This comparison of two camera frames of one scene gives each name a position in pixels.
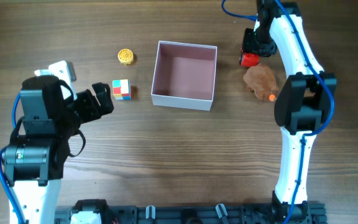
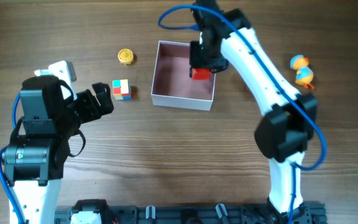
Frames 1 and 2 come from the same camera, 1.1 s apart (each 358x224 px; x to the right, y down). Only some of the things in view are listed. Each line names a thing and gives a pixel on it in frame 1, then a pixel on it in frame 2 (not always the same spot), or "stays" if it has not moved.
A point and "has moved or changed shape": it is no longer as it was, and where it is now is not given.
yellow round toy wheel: (125, 56) stays
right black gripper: (247, 48) to (196, 62)
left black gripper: (93, 110) stays
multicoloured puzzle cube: (122, 89) stays
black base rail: (260, 214) stays
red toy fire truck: (248, 60) has moved or changed shape
